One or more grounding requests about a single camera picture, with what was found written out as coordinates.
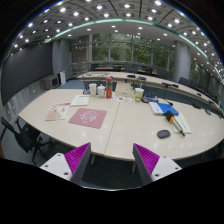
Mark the black office chair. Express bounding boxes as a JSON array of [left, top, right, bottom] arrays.
[[0, 117, 53, 163]]

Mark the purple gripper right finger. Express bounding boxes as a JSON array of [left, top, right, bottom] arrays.
[[133, 143, 181, 185]]

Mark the white paper sheet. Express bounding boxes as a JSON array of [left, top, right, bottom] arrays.
[[70, 95, 89, 107]]

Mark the blue folder book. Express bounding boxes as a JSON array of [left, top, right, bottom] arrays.
[[149, 102, 179, 115]]

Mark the pink mouse pad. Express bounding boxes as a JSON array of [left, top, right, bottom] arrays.
[[69, 108, 107, 129]]

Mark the dark grey computer mouse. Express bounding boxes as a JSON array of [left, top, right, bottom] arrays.
[[157, 130, 171, 139]]

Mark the large black wall screen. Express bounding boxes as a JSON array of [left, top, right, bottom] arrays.
[[1, 43, 52, 104]]

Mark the grey crt monitor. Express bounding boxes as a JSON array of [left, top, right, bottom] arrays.
[[43, 75, 59, 90]]

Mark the red thermos bottle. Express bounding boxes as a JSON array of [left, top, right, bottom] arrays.
[[106, 77, 113, 99]]

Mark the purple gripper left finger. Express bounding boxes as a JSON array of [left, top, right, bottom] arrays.
[[41, 143, 91, 185]]

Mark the yellow black screwdriver tool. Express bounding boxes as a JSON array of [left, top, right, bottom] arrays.
[[165, 111, 185, 135]]

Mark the white notebook under tool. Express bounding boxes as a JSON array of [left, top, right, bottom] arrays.
[[175, 113, 192, 134]]

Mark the red and white booklet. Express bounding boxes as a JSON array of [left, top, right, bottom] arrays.
[[46, 103, 70, 121]]

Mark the green patterned paper cup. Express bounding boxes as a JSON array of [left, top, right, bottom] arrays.
[[134, 88, 144, 102]]

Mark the white mug with lid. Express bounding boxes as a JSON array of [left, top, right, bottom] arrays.
[[97, 84, 106, 98]]

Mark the white paper cup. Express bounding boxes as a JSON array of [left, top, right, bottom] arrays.
[[89, 83, 97, 96]]

